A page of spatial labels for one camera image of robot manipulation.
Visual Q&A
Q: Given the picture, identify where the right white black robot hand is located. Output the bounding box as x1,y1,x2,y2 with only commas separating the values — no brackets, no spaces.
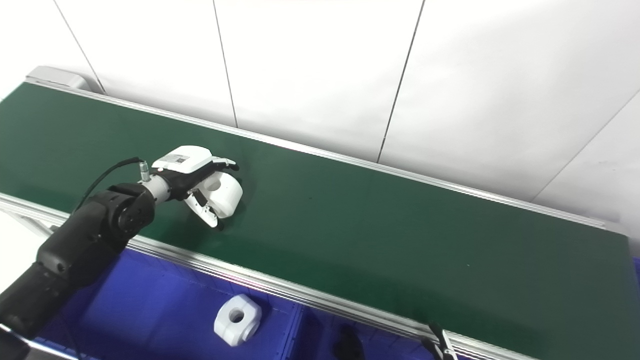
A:
421,322,458,360

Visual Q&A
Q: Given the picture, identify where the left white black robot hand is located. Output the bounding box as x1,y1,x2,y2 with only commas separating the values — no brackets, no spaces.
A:
151,145,240,232

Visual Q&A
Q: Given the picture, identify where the white plastic part with hole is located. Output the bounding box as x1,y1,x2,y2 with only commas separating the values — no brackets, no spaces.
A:
196,172,244,219
214,294,263,348

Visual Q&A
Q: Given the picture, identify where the black plastic part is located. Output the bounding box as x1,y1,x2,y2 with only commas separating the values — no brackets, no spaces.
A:
333,324,365,360

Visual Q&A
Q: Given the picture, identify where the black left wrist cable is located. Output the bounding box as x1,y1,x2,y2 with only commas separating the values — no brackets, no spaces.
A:
71,157,152,217

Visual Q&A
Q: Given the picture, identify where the green conveyor belt aluminium frame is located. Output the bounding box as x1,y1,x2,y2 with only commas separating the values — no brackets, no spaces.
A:
0,65,640,360

